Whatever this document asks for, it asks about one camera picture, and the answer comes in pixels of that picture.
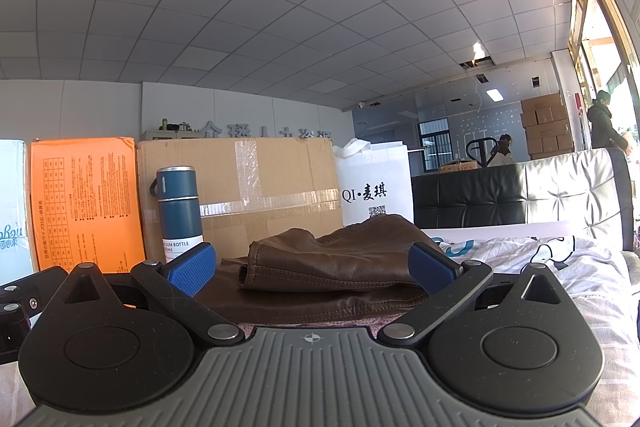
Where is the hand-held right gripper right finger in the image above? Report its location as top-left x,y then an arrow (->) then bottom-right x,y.
377,243 -> 581,350

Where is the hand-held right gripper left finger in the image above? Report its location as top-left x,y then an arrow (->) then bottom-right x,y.
52,243 -> 247,350

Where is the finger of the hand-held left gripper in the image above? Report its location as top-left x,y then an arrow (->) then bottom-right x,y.
0,302 -> 32,364
0,267 -> 69,308

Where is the dark blue vacuum bottle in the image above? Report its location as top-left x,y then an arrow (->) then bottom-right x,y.
151,166 -> 203,265

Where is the light blue cardboard box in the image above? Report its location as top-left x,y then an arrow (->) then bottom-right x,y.
0,138 -> 39,286

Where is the black padded headboard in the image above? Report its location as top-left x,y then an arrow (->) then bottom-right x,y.
411,167 -> 529,230

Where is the brown leather garment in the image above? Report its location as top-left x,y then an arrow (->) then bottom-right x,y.
197,213 -> 453,325

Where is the orange cardboard box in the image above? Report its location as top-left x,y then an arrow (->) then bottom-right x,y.
29,137 -> 149,272

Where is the open cardboard box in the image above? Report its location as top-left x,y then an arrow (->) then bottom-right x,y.
439,159 -> 479,173

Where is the white shopping bag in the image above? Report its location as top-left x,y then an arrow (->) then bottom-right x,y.
332,138 -> 416,228

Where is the pallet jack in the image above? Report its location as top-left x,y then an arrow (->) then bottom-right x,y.
466,138 -> 497,169

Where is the dark framed window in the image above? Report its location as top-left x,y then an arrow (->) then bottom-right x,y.
418,118 -> 454,172

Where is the brown taped cardboard box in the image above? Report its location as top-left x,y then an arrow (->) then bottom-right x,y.
136,137 -> 345,265

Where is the grey cabinet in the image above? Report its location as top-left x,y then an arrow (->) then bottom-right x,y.
140,127 -> 204,142

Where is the printed bed sheet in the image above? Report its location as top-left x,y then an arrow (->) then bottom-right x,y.
0,221 -> 640,427

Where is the stack of brown cartons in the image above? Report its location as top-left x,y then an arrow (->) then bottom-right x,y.
520,93 -> 576,160

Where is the grey wall lettering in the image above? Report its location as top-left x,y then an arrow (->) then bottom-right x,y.
202,121 -> 334,140

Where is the gold window frame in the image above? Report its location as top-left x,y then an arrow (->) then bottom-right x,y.
569,0 -> 640,148

